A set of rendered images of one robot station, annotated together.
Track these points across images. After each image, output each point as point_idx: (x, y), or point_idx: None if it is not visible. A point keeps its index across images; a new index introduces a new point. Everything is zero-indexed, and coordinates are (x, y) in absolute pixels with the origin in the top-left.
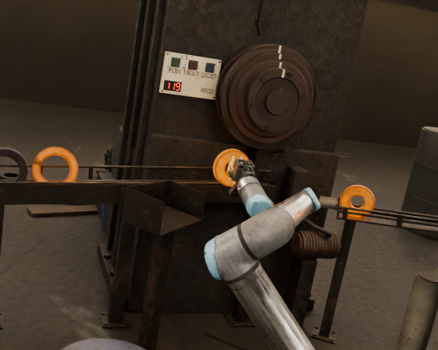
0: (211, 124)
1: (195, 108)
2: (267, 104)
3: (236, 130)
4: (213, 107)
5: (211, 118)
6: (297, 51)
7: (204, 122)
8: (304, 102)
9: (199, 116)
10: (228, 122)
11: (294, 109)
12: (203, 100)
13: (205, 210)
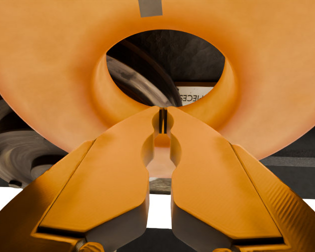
0: (172, 32)
1: (211, 61)
2: None
3: (126, 81)
4: (171, 66)
5: (174, 46)
6: None
7: (188, 35)
8: (5, 177)
9: (200, 48)
10: (156, 97)
11: (14, 163)
12: (194, 77)
13: None
